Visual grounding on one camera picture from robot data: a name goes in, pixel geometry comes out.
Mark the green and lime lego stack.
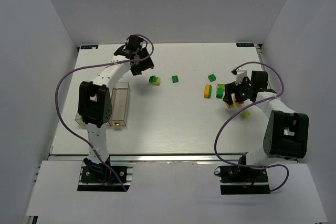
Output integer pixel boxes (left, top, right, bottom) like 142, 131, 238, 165
149, 76, 161, 86

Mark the small green lego brick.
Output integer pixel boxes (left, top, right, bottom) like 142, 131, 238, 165
172, 76, 179, 83

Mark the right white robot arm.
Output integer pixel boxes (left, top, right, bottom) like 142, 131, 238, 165
223, 68, 309, 167

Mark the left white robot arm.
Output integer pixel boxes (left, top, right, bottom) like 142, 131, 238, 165
78, 35, 154, 177

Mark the green lego with letter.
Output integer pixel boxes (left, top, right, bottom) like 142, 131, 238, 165
216, 88, 224, 99

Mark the lime upside-down lego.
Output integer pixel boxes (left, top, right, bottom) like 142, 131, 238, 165
216, 83, 225, 90

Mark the orange and green lego stack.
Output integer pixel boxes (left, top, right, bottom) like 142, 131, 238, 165
204, 84, 212, 99

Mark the small green lego right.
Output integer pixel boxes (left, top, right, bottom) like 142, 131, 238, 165
208, 74, 216, 82

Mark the pale yellow small lego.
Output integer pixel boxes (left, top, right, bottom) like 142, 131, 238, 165
241, 110, 250, 119

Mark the right clear container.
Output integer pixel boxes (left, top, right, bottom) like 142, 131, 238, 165
109, 82, 131, 127

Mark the clear container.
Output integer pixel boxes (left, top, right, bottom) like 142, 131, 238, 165
109, 82, 131, 127
75, 111, 86, 129

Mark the right blue table label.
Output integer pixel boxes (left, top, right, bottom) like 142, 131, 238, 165
236, 42, 255, 47

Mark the blue table label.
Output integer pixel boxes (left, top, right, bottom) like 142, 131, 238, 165
80, 45, 98, 50
236, 42, 255, 47

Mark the left blue table label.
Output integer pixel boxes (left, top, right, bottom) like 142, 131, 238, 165
80, 45, 98, 50

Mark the left clear container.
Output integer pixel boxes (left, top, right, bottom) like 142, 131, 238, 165
75, 111, 86, 129

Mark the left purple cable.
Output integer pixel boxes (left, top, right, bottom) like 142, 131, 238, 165
56, 34, 155, 192

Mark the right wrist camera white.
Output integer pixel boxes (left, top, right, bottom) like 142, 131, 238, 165
232, 67, 247, 85

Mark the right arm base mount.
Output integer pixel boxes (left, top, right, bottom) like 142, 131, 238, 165
214, 165, 270, 195

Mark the aluminium table rail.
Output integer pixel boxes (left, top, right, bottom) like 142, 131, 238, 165
48, 153, 250, 164

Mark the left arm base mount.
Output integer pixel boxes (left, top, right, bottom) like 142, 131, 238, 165
77, 158, 133, 192

